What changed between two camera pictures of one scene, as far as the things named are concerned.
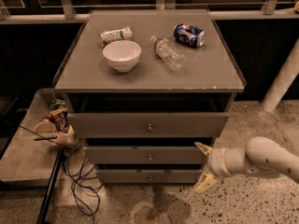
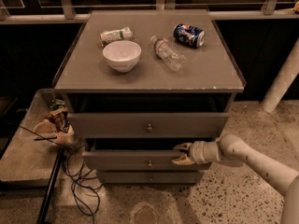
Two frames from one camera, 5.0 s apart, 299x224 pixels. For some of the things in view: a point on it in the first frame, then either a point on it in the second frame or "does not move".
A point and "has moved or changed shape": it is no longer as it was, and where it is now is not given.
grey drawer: (146, 155) has moved or changed shape
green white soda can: (108, 36) does not move
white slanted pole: (288, 73) does not move
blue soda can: (189, 35) does not move
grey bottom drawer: (149, 176) does not move
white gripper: (217, 163) -> (196, 153)
